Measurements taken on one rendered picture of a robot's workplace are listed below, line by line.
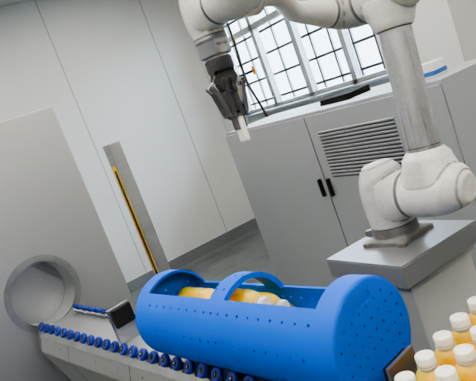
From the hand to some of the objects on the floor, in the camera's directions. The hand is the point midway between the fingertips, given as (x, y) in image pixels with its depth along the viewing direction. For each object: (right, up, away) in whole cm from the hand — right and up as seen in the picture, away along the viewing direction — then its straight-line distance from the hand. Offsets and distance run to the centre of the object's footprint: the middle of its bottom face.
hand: (242, 128), depth 153 cm
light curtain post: (0, -153, +123) cm, 196 cm away
